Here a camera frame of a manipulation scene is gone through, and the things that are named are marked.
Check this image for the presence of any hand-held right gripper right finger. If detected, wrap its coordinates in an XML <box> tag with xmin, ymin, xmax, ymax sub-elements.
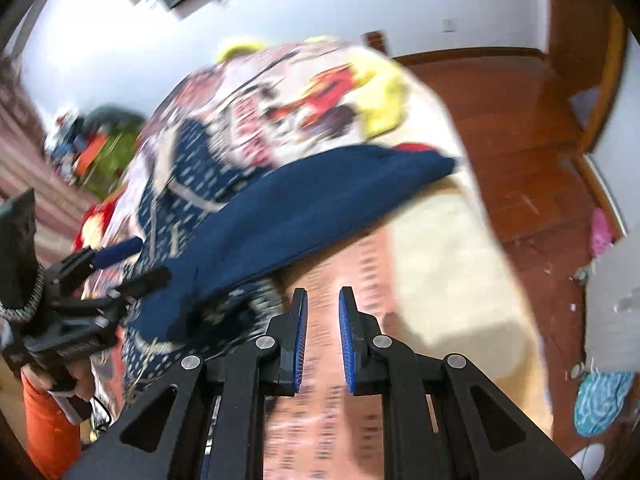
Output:
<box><xmin>338</xmin><ymin>286</ymin><xmax>586</xmax><ymax>480</ymax></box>

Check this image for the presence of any printed blanket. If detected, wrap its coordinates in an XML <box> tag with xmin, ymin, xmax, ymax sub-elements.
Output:
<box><xmin>70</xmin><ymin>35</ymin><xmax>556</xmax><ymax>480</ymax></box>

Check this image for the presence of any person's left hand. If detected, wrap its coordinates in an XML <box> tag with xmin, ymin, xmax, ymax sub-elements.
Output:
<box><xmin>65</xmin><ymin>355</ymin><xmax>98</xmax><ymax>403</ymax></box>

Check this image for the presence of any white slipper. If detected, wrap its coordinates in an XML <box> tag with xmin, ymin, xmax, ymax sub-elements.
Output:
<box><xmin>570</xmin><ymin>442</ymin><xmax>608</xmax><ymax>476</ymax></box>

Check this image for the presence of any wooden bed post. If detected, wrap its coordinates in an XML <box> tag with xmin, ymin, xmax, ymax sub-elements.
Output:
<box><xmin>362</xmin><ymin>31</ymin><xmax>391</xmax><ymax>56</ymax></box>

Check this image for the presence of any pink slipper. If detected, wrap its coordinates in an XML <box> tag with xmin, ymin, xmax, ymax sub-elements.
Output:
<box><xmin>587</xmin><ymin>207</ymin><xmax>615</xmax><ymax>258</ymax></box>

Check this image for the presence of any teal slipper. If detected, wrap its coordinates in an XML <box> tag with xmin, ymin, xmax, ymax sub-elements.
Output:
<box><xmin>572</xmin><ymin>370</ymin><xmax>636</xmax><ymax>438</ymax></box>

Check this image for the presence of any pile of clutter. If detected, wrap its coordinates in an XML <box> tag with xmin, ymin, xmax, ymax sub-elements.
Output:
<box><xmin>45</xmin><ymin>105</ymin><xmax>146</xmax><ymax>196</ymax></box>

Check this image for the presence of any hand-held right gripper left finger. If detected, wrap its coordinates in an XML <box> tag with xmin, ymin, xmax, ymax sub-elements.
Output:
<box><xmin>65</xmin><ymin>287</ymin><xmax>308</xmax><ymax>480</ymax></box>

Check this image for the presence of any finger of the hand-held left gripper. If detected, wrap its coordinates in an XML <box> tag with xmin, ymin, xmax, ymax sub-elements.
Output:
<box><xmin>80</xmin><ymin>266</ymin><xmax>172</xmax><ymax>311</ymax></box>
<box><xmin>50</xmin><ymin>237</ymin><xmax>145</xmax><ymax>286</ymax></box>

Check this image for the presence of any navy patterned sweater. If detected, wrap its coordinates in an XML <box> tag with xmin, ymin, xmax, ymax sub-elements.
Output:
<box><xmin>117</xmin><ymin>120</ymin><xmax>458</xmax><ymax>401</ymax></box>

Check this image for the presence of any striped maroon curtain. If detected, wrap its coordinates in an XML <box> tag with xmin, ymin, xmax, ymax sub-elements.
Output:
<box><xmin>0</xmin><ymin>55</ymin><xmax>86</xmax><ymax>266</ymax></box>

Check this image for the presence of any wooden door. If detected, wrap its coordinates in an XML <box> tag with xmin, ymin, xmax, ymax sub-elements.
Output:
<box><xmin>545</xmin><ymin>0</ymin><xmax>631</xmax><ymax>156</ymax></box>

